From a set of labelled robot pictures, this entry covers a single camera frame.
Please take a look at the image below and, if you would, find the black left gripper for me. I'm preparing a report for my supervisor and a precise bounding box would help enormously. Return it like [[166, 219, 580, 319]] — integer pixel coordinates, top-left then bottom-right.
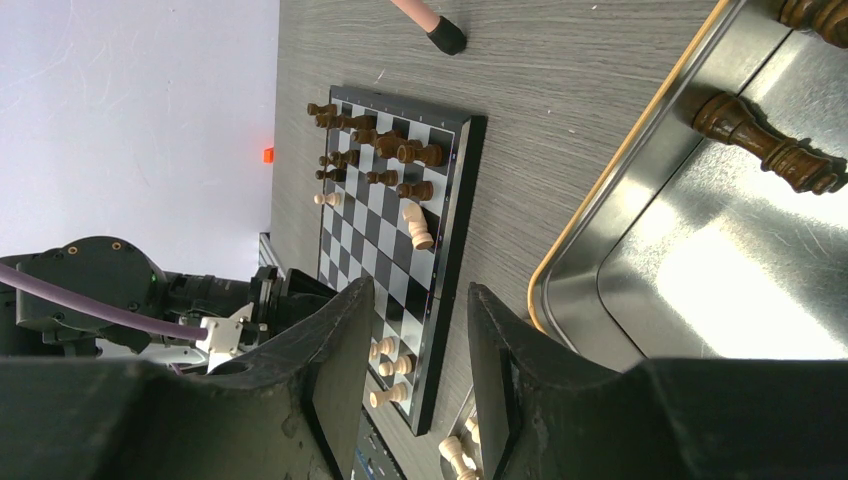
[[250, 266, 337, 332]]

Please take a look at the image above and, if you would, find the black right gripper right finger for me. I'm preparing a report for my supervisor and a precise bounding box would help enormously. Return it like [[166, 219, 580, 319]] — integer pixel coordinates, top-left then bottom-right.
[[467, 283, 847, 479]]

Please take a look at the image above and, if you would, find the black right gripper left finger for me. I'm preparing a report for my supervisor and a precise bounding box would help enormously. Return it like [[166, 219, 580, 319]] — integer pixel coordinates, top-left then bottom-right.
[[1, 277, 375, 479]]

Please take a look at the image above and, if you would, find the light wooden chess piece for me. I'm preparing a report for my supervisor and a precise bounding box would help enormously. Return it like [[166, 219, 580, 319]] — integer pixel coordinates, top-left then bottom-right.
[[402, 203, 434, 250]]

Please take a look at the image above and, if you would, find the black white chess board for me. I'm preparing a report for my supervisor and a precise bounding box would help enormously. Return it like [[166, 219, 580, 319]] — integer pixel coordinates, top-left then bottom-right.
[[308, 85, 487, 436]]

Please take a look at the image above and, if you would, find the yellow tin box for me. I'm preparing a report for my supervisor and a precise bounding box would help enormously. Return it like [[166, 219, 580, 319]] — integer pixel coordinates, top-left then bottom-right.
[[527, 1, 847, 370]]

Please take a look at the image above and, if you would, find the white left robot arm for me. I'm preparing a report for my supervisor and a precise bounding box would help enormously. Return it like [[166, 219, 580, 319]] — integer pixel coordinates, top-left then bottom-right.
[[1, 236, 336, 357]]

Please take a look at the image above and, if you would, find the dark piece in tin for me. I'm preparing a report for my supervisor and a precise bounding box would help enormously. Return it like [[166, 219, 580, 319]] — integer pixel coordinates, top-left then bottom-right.
[[691, 92, 840, 195]]

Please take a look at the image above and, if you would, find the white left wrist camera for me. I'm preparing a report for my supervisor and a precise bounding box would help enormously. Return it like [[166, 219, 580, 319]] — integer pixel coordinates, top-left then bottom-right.
[[195, 302, 262, 374]]

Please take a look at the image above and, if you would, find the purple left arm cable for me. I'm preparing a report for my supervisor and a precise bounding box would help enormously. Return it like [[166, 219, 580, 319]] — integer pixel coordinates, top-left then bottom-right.
[[0, 262, 210, 342]]

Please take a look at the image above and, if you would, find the pink camera tripod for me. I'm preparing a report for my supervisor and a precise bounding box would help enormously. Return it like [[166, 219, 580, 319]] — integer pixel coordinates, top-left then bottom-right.
[[391, 0, 467, 56]]

